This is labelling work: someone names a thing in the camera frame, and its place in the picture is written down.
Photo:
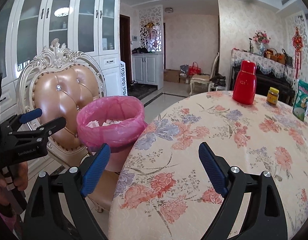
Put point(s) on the green snack bag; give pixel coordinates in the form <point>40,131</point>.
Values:
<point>301,100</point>

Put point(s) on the pink flower vase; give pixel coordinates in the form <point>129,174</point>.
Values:
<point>261,38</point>

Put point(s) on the low white cabinet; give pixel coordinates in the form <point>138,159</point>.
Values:
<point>148,69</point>

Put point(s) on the black handbag on piano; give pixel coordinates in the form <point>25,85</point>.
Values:
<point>287,58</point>

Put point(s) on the floral lace piano cover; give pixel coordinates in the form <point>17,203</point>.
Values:
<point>266,66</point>

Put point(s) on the far wooden chair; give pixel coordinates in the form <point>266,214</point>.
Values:
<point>203,79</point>

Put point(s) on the yellow lid jar far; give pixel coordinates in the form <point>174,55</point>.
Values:
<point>272,96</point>

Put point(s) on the red handbag on floor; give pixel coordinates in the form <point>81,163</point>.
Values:
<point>194,69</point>

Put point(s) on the pink lined trash bin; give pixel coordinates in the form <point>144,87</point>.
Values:
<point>115,120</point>

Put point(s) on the black piano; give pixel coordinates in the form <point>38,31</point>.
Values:
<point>264,82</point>

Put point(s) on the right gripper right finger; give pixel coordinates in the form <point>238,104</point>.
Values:
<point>265,216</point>

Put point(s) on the white glass door cabinet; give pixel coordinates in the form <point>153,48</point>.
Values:
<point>27,26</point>

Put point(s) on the tufted beige dining chair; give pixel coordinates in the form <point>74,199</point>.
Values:
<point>60,82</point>

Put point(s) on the red chinese knot ornament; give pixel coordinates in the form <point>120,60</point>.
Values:
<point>297,43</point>

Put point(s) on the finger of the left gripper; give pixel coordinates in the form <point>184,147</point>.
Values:
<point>46,127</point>
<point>17,120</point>

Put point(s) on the red thermos jug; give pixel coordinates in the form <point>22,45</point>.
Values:
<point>245,84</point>

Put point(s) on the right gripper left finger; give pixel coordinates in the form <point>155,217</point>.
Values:
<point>57,207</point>

